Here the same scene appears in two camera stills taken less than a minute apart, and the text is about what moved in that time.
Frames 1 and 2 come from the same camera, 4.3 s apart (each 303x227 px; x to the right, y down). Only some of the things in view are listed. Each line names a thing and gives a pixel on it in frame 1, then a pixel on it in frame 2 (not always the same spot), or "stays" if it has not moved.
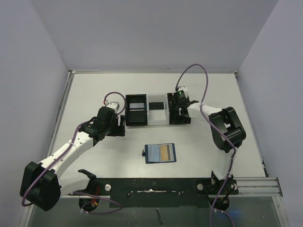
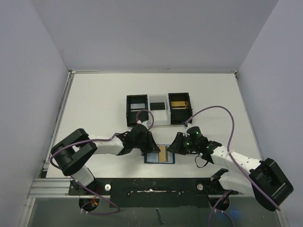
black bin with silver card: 136,117 stays
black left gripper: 120,126 to 148,144
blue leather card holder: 164,152 stays
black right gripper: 177,109 to 179,143
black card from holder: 156,106 stays
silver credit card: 136,105 stays
